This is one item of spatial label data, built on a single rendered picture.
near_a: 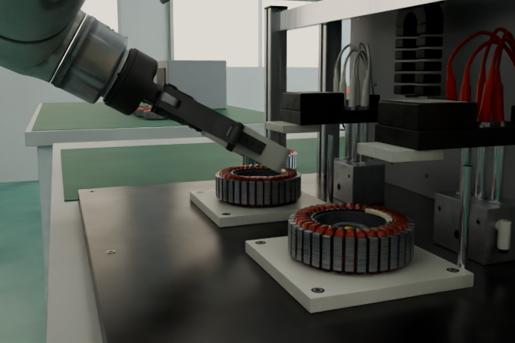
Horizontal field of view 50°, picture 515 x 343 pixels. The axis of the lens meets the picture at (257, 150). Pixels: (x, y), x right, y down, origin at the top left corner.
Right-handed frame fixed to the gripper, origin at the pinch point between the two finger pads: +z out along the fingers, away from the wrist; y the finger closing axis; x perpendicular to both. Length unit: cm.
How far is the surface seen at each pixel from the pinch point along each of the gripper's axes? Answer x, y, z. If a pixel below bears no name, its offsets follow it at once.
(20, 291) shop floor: 96, 183, 3
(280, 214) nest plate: 5.8, -7.6, 3.5
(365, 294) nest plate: 7.2, -31.8, 1.0
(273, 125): -3.9, 0.1, 0.4
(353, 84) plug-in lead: -13.6, -2.3, 6.9
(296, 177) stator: 0.9, -4.0, 4.8
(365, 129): -9.1, -2.7, 11.4
